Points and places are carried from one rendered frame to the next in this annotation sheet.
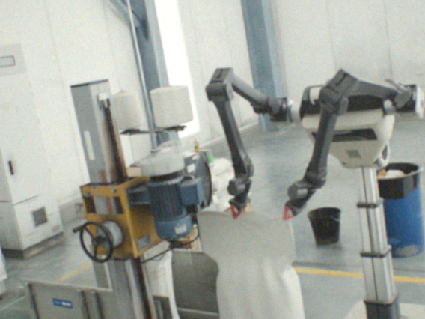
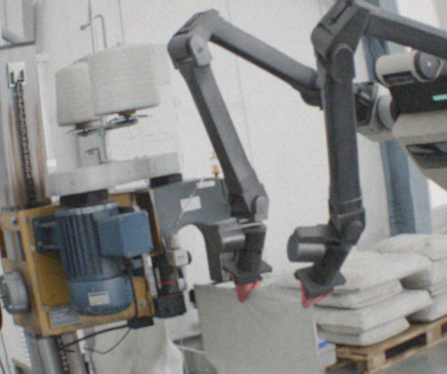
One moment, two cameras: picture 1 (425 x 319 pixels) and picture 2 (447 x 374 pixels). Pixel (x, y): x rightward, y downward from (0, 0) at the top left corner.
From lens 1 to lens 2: 1.12 m
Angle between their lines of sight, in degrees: 24
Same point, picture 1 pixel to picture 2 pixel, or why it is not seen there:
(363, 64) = not seen: outside the picture
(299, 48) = not seen: outside the picture
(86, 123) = not seen: outside the picture
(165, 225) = (74, 288)
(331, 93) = (321, 37)
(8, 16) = (167, 12)
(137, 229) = (51, 291)
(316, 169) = (337, 202)
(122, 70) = not seen: hidden behind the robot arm
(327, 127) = (331, 109)
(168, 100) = (103, 68)
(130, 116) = (75, 102)
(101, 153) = (4, 158)
